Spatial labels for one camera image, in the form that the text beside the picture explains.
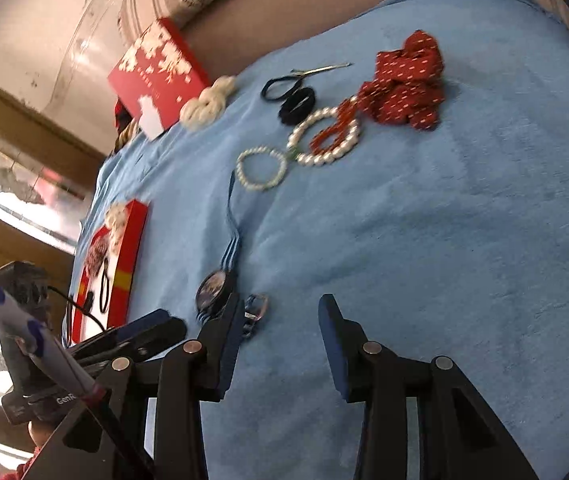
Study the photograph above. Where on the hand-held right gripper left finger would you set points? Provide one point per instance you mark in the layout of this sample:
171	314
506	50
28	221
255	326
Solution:
229	347

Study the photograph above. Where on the red polka dot scrunchie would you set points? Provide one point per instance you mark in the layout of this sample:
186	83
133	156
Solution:
404	85

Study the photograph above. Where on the plain white scrunchie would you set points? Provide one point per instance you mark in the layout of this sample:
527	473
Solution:
209	102

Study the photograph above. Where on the red checked scrunchie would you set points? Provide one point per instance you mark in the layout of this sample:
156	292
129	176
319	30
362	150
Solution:
97	255

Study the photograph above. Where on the white printed scrunchie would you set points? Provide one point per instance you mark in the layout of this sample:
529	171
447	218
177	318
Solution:
117	215

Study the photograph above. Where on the brown sofa backrest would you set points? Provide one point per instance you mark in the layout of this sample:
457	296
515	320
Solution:
264	25

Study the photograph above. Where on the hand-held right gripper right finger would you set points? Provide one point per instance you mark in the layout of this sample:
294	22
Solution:
337	355

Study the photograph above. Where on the red jewelry box tray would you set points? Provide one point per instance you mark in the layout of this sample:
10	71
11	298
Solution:
132	260

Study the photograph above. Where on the stained glass window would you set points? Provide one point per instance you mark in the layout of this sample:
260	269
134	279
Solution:
9	185

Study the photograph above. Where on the red floral box lid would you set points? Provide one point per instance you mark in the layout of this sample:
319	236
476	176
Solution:
164	75

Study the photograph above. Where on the thin black elastic loop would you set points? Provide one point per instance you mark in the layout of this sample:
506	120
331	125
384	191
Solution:
105	285

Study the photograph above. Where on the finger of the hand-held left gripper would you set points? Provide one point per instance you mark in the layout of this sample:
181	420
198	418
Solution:
172	332
152	319

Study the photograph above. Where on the patterned gold scarf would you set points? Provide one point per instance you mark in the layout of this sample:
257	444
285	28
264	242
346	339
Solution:
128	135

